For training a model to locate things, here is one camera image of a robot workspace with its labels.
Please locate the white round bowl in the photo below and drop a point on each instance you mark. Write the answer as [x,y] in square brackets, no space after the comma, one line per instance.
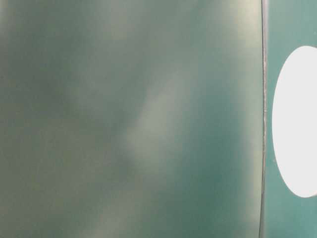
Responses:
[294,122]

